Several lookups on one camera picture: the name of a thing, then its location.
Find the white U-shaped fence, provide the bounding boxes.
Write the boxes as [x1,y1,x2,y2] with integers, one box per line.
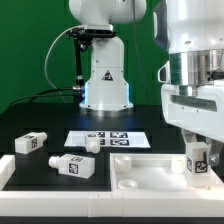
[0,155,224,217]

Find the white square tabletop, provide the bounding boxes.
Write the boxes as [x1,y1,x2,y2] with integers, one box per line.
[110,153,224,192]

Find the white tag sheet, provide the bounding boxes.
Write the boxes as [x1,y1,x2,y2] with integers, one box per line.
[64,131,150,148]

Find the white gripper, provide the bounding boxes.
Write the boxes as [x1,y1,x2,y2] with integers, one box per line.
[161,84,224,166]

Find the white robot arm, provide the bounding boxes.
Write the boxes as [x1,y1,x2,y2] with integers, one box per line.
[68,0,224,166]

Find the grey cable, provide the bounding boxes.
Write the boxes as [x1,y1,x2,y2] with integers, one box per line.
[43,25,85,104]

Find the black cables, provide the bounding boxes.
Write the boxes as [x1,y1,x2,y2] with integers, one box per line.
[7,87,84,109]

